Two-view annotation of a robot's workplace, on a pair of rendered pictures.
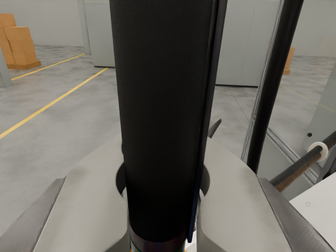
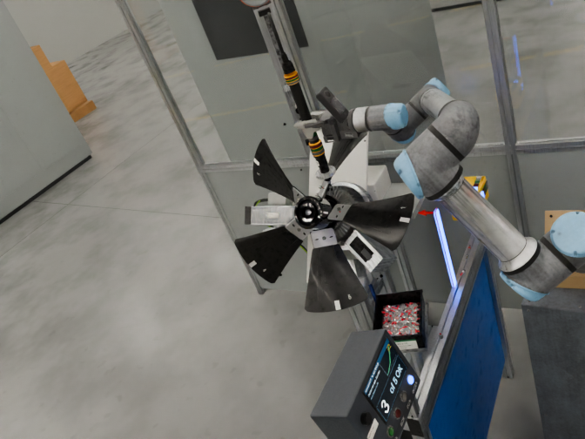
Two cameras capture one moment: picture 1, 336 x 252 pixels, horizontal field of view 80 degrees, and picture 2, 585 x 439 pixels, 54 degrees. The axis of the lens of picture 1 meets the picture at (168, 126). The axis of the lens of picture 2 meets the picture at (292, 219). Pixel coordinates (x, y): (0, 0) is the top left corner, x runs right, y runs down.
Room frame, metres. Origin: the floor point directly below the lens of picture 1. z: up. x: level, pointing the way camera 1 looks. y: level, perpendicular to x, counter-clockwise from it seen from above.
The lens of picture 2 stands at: (-0.95, 1.39, 2.24)
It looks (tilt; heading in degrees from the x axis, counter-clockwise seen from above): 30 degrees down; 312
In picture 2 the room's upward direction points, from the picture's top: 22 degrees counter-clockwise
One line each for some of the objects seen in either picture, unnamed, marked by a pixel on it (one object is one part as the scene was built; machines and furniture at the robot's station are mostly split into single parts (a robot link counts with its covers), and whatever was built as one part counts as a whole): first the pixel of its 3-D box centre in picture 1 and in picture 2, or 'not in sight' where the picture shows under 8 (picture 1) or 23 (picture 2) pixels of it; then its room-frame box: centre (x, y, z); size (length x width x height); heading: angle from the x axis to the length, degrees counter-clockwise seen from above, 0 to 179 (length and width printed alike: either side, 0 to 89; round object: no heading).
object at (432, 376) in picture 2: not in sight; (453, 315); (-0.29, 0.08, 0.82); 0.90 x 0.04 x 0.08; 93
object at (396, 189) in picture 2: not in sight; (384, 200); (0.22, -0.54, 0.84); 0.36 x 0.24 x 0.03; 3
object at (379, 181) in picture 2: not in sight; (367, 185); (0.30, -0.57, 0.91); 0.17 x 0.16 x 0.11; 93
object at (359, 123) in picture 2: not in sight; (363, 118); (-0.11, -0.01, 1.53); 0.08 x 0.05 x 0.08; 93
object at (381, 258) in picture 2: not in sight; (370, 250); (0.03, -0.03, 0.98); 0.20 x 0.16 x 0.20; 93
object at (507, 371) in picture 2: not in sight; (496, 314); (-0.27, -0.34, 0.39); 0.04 x 0.04 x 0.78; 3
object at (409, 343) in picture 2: not in sight; (400, 320); (-0.13, 0.17, 0.84); 0.22 x 0.17 x 0.07; 109
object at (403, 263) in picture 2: not in sight; (406, 270); (0.22, -0.54, 0.41); 0.04 x 0.04 x 0.83; 3
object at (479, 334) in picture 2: not in sight; (471, 386); (-0.29, 0.08, 0.45); 0.82 x 0.01 x 0.66; 93
